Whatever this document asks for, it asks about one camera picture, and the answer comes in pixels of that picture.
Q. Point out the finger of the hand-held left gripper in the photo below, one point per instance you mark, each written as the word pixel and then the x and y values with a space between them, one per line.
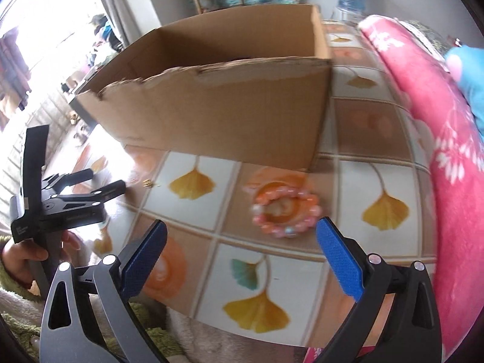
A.
pixel 109 189
pixel 75 177

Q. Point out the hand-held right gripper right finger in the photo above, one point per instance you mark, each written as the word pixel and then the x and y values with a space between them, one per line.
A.
pixel 340 257

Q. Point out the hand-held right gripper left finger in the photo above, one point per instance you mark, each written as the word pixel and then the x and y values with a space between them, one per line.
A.
pixel 145 257

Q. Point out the brown cardboard box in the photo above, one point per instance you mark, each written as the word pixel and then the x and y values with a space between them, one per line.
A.
pixel 227 113

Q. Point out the person's left hand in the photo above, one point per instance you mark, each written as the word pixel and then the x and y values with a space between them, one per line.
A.
pixel 19 257

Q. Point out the leaf and coffee patterned mat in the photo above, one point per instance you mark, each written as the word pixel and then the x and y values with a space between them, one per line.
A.
pixel 177 227

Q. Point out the green fluffy garment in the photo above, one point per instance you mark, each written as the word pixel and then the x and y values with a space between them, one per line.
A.
pixel 151 340

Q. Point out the pile of clothes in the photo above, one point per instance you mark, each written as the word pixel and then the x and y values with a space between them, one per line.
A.
pixel 104 26

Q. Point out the pink floral blanket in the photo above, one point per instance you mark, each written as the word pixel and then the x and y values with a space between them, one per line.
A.
pixel 435 121

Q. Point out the blue plush pillow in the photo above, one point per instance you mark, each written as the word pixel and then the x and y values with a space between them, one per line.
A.
pixel 472 90

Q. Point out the glittery grey cloth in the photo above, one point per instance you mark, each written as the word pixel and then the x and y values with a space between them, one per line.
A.
pixel 427 34

